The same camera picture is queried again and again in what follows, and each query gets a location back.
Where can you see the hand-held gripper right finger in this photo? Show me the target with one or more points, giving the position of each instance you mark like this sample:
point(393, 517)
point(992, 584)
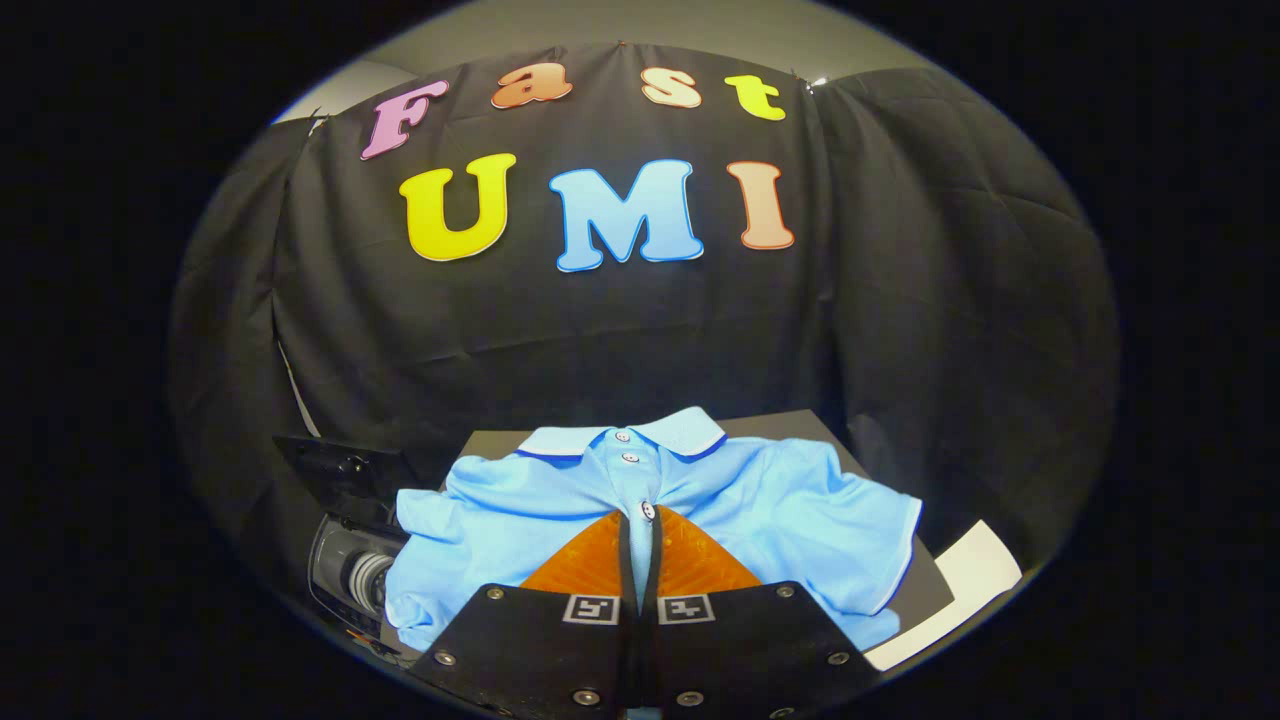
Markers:
point(750, 650)

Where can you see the black backdrop cloth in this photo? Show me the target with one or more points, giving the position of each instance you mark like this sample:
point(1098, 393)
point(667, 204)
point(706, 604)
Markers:
point(600, 340)

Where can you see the light blue polo shirt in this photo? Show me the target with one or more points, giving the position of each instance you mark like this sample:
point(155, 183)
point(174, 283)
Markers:
point(800, 520)

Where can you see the grey cabinet with black top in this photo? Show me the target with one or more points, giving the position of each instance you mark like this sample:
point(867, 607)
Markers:
point(790, 428)

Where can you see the dark grey washing machine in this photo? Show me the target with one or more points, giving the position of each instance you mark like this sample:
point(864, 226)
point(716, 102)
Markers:
point(345, 575)

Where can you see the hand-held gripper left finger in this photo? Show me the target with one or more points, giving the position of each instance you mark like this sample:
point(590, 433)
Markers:
point(530, 650)

